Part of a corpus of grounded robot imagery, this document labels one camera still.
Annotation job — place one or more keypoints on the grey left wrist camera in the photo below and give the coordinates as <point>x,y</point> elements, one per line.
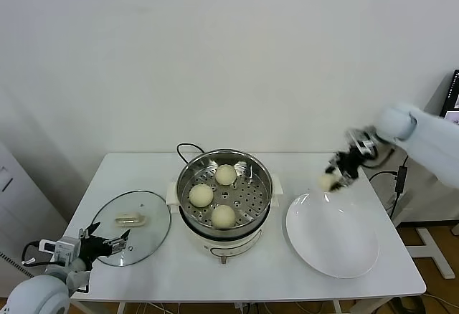
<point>64,249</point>

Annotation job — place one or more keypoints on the perforated steel steamer basket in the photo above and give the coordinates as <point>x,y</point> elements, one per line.
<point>251,188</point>

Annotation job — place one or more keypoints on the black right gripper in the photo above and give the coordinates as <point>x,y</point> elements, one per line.
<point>349,163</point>

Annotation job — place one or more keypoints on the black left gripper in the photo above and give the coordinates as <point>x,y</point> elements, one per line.
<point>91,249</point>

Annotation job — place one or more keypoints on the white steamed baozi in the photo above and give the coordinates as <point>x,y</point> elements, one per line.
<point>223,216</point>
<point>201,195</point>
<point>326,182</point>
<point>226,175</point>

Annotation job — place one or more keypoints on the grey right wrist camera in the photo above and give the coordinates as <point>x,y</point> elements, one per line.
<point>362,142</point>

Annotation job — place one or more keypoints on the black laptop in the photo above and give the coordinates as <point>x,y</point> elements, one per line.
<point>452,91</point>

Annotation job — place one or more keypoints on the cream electric cooker base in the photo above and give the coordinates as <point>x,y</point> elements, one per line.
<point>229,248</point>

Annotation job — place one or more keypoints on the white side desk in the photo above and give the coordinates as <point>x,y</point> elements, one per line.
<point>435,253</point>

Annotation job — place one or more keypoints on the white table leg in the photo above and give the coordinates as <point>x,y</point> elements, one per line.
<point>121,308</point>
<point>336,307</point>

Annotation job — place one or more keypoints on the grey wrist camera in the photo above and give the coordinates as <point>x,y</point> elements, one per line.
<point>362,142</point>
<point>64,249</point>

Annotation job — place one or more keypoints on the black power adapter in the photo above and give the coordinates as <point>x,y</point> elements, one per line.
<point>400,179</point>

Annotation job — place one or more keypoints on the white power strip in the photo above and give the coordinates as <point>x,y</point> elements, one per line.
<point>244,306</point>

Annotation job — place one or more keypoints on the white round plate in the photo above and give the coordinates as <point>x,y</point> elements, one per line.
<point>333,235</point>

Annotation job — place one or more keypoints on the white cabinet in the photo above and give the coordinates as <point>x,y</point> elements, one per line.
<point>21,213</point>

